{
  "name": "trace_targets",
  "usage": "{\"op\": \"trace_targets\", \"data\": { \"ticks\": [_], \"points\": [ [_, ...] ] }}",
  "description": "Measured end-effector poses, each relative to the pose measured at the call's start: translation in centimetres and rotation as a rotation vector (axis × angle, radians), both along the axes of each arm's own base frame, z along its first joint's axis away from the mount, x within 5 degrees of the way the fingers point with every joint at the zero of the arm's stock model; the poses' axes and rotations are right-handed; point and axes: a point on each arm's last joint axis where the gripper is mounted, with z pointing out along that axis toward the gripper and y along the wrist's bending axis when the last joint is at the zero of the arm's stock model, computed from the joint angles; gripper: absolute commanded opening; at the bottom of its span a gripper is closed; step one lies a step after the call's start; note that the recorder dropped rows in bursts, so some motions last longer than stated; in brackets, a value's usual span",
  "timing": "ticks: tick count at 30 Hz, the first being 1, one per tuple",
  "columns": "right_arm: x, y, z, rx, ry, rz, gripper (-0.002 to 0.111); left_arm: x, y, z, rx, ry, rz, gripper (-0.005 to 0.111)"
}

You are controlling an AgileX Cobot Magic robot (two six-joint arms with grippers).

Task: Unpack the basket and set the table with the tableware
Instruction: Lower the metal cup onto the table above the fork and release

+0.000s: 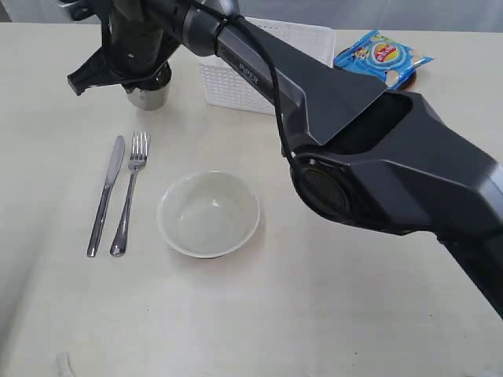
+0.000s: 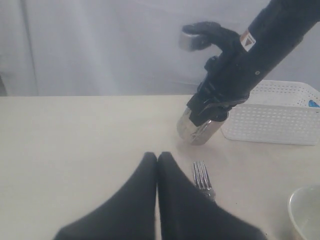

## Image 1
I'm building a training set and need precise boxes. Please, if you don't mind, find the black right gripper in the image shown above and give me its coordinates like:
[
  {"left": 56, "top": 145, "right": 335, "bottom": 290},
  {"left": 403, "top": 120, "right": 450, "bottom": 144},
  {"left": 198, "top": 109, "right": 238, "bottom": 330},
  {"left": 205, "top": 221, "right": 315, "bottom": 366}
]
[{"left": 68, "top": 0, "right": 185, "bottom": 96}]

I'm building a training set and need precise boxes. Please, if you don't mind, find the silver metal cup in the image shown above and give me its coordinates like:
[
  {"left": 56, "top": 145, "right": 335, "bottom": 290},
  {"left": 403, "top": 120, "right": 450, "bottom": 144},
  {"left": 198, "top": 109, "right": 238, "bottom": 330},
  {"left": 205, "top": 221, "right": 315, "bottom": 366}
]
[{"left": 124, "top": 63, "right": 172, "bottom": 111}]

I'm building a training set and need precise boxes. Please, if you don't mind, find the silver metal fork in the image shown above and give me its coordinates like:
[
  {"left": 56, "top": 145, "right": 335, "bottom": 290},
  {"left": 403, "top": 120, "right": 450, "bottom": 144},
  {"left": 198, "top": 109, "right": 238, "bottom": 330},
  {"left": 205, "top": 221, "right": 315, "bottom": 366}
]
[{"left": 110, "top": 132, "right": 150, "bottom": 257}]

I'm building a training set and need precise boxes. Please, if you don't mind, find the silver table knife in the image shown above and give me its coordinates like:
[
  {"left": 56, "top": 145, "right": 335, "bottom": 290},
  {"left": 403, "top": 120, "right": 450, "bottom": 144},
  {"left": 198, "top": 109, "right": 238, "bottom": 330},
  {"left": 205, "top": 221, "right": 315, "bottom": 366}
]
[{"left": 86, "top": 136, "right": 125, "bottom": 258}]

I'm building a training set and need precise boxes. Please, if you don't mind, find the grey ceramic bowl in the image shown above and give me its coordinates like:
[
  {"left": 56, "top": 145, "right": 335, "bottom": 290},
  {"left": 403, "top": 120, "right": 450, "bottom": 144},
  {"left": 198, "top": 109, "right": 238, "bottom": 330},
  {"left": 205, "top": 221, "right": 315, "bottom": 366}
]
[{"left": 156, "top": 170, "right": 261, "bottom": 259}]

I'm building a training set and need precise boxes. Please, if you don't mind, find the blue chips bag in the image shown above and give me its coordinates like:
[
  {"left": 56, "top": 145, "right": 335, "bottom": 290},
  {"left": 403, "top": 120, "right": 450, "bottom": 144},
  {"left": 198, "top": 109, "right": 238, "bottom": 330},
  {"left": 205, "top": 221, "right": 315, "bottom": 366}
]
[{"left": 333, "top": 30, "right": 433, "bottom": 90}]

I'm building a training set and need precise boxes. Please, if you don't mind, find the brown round plate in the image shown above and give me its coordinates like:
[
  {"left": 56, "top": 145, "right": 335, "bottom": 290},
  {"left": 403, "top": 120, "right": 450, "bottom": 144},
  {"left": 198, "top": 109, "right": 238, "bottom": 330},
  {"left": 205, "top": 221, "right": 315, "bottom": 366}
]
[{"left": 385, "top": 69, "right": 417, "bottom": 90}]

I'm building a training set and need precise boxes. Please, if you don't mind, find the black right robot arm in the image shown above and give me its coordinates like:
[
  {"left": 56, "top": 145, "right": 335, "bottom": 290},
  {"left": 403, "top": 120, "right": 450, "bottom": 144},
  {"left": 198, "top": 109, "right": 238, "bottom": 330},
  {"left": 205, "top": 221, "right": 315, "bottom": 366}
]
[{"left": 61, "top": 1, "right": 502, "bottom": 312}]

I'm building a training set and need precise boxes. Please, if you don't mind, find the white perforated plastic basket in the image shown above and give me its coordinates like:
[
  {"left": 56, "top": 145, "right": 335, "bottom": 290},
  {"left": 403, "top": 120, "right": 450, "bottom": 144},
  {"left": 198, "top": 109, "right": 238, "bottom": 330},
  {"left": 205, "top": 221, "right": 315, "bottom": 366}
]
[{"left": 199, "top": 17, "right": 336, "bottom": 115}]

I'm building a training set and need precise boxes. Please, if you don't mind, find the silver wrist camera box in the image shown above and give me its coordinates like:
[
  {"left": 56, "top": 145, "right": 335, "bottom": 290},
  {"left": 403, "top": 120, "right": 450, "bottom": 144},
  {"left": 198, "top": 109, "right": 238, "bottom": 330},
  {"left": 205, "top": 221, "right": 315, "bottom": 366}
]
[{"left": 57, "top": 0, "right": 95, "bottom": 21}]

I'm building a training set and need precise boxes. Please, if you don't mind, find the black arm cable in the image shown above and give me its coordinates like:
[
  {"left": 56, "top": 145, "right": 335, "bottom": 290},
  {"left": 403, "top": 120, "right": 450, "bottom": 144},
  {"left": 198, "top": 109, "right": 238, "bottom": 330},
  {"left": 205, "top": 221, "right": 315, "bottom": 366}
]
[{"left": 192, "top": 0, "right": 299, "bottom": 162}]

